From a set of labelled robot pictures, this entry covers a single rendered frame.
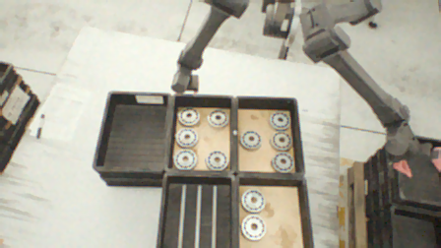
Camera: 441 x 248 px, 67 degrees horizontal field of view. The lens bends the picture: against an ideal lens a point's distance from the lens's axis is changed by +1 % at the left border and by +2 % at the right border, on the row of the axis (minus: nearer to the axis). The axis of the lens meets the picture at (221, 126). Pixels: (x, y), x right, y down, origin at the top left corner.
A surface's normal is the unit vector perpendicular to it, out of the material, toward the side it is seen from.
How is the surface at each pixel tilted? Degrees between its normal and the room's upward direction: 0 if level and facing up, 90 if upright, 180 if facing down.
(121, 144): 0
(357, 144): 0
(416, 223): 0
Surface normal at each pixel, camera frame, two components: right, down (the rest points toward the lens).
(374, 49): 0.04, -0.48
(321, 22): -0.75, -0.06
